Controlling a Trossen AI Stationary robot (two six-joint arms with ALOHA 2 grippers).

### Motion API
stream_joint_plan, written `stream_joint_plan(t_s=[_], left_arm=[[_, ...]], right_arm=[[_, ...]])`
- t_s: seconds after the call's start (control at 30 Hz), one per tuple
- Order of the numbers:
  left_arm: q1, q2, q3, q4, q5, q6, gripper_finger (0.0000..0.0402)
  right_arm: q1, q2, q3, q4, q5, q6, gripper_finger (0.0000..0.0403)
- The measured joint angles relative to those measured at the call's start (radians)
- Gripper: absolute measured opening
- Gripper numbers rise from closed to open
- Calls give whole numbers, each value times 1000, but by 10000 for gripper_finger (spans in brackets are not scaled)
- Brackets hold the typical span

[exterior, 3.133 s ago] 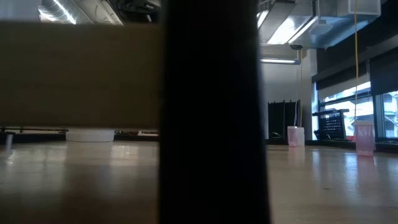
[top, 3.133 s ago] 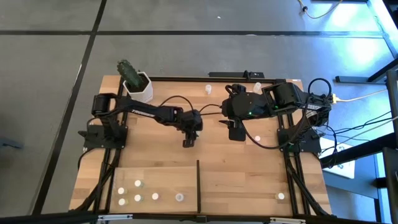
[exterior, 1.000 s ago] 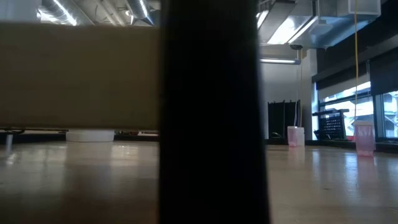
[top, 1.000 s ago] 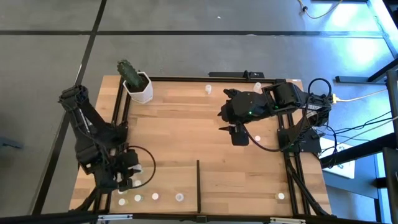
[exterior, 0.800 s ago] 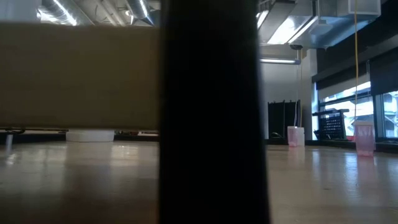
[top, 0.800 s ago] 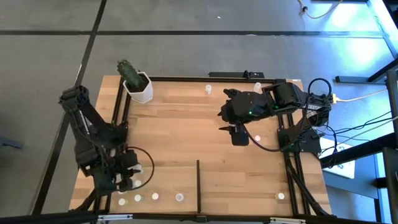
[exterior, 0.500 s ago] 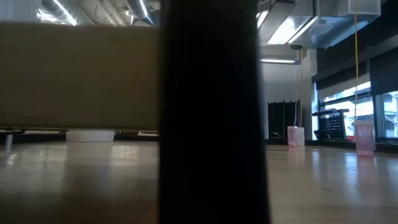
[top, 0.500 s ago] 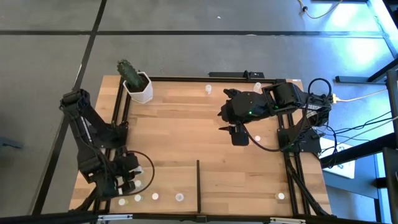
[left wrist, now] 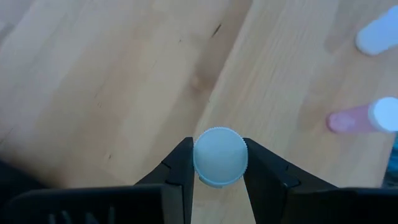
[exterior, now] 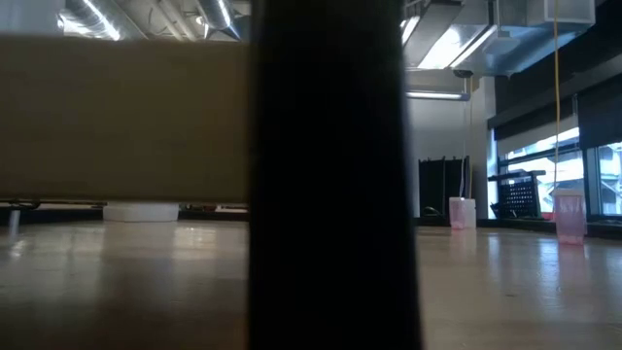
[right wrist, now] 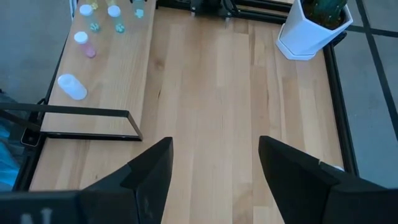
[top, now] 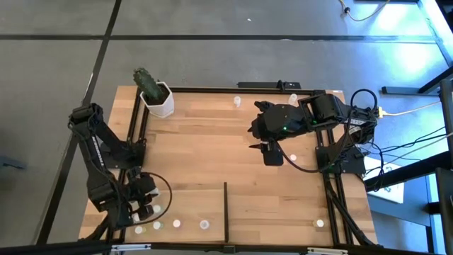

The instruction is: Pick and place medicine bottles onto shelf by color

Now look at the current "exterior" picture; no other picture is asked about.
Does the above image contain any thick yellow hanging cable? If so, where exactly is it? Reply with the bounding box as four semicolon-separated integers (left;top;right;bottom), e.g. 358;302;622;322
552;0;562;192

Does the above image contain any clear medicine bottle white cap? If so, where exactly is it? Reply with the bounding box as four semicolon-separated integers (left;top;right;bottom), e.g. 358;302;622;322
462;197;477;230

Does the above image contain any brown cardboard box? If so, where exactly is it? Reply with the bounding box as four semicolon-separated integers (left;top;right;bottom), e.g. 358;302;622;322
0;32;252;204

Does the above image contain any white ceiling box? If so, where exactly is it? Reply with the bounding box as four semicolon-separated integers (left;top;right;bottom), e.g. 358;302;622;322
542;0;597;26

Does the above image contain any ribbed silver ventilation duct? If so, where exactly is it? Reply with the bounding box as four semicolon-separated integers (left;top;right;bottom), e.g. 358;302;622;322
60;0;147;41

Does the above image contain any smooth silver ventilation duct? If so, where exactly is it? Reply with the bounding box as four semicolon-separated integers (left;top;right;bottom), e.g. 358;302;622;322
196;0;243;41

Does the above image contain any black window blind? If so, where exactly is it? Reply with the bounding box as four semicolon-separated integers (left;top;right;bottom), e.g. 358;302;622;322
576;72;622;150

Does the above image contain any white hexagonal plant pot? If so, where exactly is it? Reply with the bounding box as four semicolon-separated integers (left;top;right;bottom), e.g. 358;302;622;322
102;200;181;224

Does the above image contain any black shelf post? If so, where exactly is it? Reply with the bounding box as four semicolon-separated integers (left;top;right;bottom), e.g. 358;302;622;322
247;0;423;350

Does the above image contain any black cabinet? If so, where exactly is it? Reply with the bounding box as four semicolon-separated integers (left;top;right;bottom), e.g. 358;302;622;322
418;155;471;219

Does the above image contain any pink medicine bottle white cap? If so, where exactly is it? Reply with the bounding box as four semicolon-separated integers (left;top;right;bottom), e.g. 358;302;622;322
448;196;466;231
551;188;588;246

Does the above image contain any black perforated cart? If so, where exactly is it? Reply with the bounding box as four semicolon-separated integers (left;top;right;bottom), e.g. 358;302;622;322
487;169;547;221

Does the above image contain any fluorescent tube light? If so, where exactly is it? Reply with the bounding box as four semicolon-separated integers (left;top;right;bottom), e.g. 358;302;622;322
405;89;471;102

